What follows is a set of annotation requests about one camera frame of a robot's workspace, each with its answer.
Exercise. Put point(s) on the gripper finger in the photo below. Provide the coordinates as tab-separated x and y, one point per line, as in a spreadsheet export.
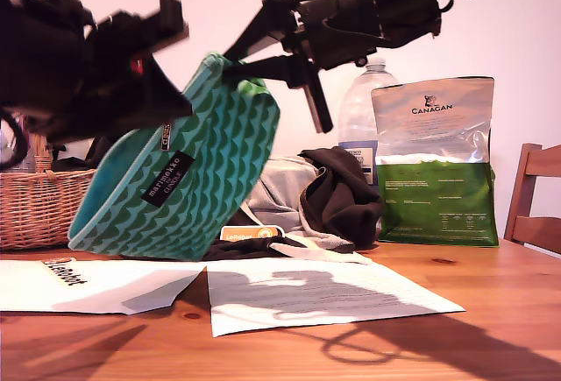
101	137
144	96

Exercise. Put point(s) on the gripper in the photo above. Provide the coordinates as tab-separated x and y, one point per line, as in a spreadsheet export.
342	26

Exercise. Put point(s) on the green wave-patterned zip pouch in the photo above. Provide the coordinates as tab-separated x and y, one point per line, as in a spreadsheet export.
210	171

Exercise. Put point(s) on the large clear water bottle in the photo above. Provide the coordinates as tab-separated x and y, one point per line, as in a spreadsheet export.
357	109

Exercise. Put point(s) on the dark brown garment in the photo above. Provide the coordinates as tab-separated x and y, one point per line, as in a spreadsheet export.
346	197

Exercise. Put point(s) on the orange LeRobot sticker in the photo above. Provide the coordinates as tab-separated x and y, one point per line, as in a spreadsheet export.
245	234

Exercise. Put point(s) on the blank white paper sheet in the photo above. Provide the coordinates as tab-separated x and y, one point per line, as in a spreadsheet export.
26	293

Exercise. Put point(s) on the silver green pet food bag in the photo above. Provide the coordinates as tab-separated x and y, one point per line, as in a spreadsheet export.
438	197

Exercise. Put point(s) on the wooden chair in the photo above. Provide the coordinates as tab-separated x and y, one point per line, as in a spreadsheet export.
521	188

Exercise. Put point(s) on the printed white paper sheet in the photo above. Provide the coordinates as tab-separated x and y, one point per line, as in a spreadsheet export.
394	311

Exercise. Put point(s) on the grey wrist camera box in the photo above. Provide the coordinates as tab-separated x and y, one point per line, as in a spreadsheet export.
66	4

